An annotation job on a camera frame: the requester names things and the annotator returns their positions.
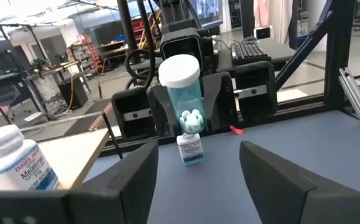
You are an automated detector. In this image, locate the blue green pill vial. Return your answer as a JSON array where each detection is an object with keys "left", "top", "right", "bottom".
[{"left": 157, "top": 54, "right": 207, "bottom": 135}]

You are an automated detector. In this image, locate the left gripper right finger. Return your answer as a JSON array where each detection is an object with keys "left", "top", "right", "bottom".
[{"left": 240, "top": 140, "right": 360, "bottom": 224}]

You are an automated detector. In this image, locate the large white melatonin bottle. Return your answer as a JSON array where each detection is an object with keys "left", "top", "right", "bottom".
[{"left": 0, "top": 124, "right": 61, "bottom": 191}]

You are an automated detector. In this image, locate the silver aluminium extrusion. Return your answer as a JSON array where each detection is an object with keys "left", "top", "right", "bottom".
[{"left": 338, "top": 67, "right": 360, "bottom": 131}]

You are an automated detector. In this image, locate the computer monitor screen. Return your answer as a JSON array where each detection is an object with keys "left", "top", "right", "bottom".
[{"left": 188, "top": 0, "right": 224, "bottom": 29}]

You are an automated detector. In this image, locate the blue grey table mat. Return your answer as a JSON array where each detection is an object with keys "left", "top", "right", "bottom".
[{"left": 83, "top": 110, "right": 360, "bottom": 224}]

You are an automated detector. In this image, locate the small red clip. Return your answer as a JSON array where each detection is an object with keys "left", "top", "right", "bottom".
[{"left": 229, "top": 124, "right": 245, "bottom": 136}]

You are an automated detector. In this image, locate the pale pink hanging cloth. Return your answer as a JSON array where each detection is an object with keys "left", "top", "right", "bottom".
[{"left": 253, "top": 0, "right": 270, "bottom": 28}]

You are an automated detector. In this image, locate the black hazard striped floor mat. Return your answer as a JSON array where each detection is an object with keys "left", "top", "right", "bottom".
[{"left": 63, "top": 98, "right": 115, "bottom": 138}]

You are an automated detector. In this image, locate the black keyboard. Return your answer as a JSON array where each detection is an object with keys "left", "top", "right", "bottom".
[{"left": 231, "top": 39, "right": 272, "bottom": 66}]

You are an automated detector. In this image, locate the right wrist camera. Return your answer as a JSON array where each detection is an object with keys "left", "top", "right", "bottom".
[{"left": 160, "top": 27, "right": 205, "bottom": 74}]

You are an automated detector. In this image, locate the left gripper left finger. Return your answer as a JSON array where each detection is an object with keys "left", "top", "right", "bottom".
[{"left": 69, "top": 140, "right": 159, "bottom": 224}]

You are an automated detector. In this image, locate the black speaker box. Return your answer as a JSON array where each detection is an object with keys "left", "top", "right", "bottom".
[{"left": 57, "top": 76, "right": 89, "bottom": 110}]

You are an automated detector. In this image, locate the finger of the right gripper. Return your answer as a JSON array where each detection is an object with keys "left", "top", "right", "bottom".
[
  {"left": 203, "top": 72, "right": 239, "bottom": 131},
  {"left": 148, "top": 84, "right": 180, "bottom": 138}
]

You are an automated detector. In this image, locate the wooden shelf black frame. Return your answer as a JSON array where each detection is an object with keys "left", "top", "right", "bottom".
[{"left": 0, "top": 111, "right": 124, "bottom": 191}]

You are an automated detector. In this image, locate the small white melatonin bottle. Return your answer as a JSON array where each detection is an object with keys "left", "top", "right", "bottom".
[{"left": 175, "top": 132, "right": 205, "bottom": 166}]

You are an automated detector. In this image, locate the white box device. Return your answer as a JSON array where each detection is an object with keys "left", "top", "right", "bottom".
[{"left": 253, "top": 25, "right": 274, "bottom": 40}]

